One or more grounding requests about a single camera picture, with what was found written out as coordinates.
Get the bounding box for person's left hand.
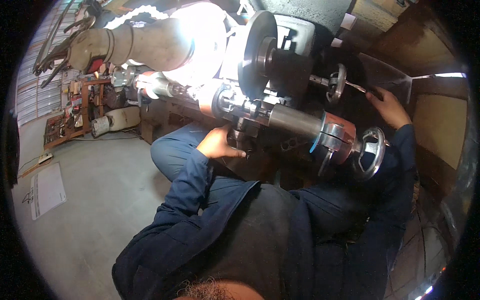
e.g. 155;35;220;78
196;125;247;160

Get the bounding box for person's right hand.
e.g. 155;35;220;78
365;87;413;130

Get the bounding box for small steel handwheel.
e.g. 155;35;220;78
310;63;369;104

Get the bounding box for dark lathe control knob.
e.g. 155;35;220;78
227;125;260;161

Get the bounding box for wooden bench panel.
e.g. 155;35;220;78
352;0;471;171

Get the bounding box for large steel handwheel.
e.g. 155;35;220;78
352;127;387;183

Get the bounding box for grey brake lathe machine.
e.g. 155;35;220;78
133;0;388;183

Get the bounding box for steel brake disc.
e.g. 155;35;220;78
238;10;279;101

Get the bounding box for bright work lamp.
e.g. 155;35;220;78
164;1;228;88

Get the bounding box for person's body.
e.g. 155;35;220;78
112;179;418;300

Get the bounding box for person's legs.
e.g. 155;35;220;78
150;122;246;211

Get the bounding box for white plastic jug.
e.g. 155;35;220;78
91;106;142;138

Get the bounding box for cluttered wooden shelf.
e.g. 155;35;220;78
43;75;113;151

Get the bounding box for white printed board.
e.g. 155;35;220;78
29;161;68;221

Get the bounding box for blue dial ring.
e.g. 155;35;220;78
309;112;328;154

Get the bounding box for grey flexible dust hose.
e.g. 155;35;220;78
68;18;194;74

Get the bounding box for hanging belts and cables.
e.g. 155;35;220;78
32;0;97;89

